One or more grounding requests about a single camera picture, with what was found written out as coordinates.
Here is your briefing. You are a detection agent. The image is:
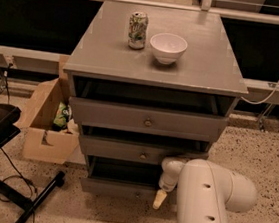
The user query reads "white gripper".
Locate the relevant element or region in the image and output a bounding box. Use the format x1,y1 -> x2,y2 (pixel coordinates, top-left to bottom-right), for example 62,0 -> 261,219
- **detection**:
153,174 -> 178,209

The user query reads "grey bottom drawer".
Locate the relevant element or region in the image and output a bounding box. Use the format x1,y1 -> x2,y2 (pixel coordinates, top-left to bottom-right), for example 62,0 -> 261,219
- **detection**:
79,156 -> 182,205

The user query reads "grey drawer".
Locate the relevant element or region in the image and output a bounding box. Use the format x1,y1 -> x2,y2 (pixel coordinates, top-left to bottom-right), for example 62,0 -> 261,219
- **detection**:
69,97 -> 228,142
79,156 -> 182,205
79,135 -> 208,165

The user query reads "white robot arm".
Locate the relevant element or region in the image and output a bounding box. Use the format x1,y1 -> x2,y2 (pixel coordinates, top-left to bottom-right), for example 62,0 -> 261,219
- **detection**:
153,157 -> 258,223

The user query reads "grey middle drawer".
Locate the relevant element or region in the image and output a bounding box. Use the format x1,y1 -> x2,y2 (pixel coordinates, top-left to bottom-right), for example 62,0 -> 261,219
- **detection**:
79,135 -> 208,165

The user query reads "grey top drawer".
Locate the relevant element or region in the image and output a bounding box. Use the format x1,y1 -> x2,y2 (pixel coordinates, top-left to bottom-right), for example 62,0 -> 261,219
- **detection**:
69,97 -> 228,142

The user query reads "grey wooden drawer cabinet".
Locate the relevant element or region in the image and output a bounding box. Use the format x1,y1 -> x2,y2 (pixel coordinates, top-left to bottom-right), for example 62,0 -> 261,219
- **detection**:
51,0 -> 258,199

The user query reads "green snack bag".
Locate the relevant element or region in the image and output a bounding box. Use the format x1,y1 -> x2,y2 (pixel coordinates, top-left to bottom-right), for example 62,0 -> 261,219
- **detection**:
52,102 -> 72,131

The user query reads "brown cardboard box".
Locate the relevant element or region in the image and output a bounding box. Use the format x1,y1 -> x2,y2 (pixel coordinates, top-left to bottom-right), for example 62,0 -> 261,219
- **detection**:
16,55 -> 79,164

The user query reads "white ceramic bowl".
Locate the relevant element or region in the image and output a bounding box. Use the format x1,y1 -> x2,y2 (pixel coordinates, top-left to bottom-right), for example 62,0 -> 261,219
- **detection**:
149,33 -> 188,65

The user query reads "green white soda can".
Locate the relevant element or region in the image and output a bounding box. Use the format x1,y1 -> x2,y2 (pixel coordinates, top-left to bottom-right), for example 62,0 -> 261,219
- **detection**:
128,11 -> 149,50

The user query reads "black floor cable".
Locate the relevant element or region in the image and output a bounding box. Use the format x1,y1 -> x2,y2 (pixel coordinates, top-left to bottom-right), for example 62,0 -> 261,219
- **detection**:
0,141 -> 46,223

